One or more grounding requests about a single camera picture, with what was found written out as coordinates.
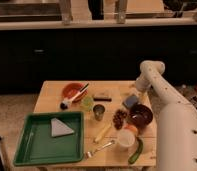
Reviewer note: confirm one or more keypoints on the grey folded cloth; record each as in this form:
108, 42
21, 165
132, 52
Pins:
59, 128

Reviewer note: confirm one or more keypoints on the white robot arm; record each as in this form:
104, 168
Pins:
177, 121

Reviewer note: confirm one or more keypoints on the wooden table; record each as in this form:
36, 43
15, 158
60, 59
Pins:
49, 101

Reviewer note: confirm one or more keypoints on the white handled dish brush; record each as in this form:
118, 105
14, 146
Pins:
66, 102

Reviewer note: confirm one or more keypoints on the small metal cup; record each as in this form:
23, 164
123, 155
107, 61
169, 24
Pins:
98, 111

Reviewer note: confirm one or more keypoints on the blue sponge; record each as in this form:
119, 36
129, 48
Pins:
130, 101

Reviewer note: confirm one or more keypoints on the orange bowl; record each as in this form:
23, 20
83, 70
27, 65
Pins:
71, 89

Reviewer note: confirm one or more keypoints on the black and tan eraser block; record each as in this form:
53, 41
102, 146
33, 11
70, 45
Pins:
102, 96

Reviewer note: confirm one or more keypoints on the dark purple bowl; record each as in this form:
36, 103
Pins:
140, 116

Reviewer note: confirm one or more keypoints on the white cup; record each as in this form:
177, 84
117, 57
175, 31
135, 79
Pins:
125, 139

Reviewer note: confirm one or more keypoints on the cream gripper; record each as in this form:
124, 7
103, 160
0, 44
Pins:
142, 97

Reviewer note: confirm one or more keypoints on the bunch of dark grapes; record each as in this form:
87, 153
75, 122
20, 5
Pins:
118, 118

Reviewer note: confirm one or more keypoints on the green cucumber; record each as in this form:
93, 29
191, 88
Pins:
133, 158

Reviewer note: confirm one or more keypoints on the green plastic cup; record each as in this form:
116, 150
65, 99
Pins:
87, 103

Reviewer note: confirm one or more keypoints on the orange carrot piece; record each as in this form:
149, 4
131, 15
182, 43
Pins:
131, 127

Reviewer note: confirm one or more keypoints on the black cabinet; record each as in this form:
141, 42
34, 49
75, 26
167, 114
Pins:
30, 57

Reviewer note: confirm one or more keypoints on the green plastic tray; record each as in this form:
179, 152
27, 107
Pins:
36, 146

